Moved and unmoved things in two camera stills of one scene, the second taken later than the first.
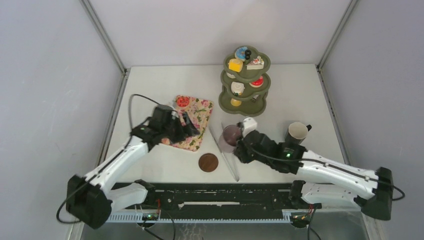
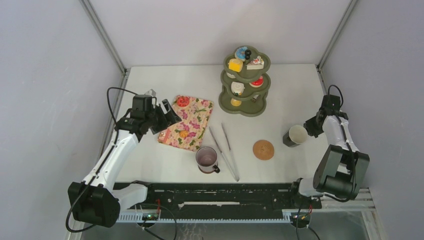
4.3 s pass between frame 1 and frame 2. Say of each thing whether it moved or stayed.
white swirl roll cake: stayed
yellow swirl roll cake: stayed
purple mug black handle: moved
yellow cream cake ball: stayed
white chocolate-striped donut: stayed
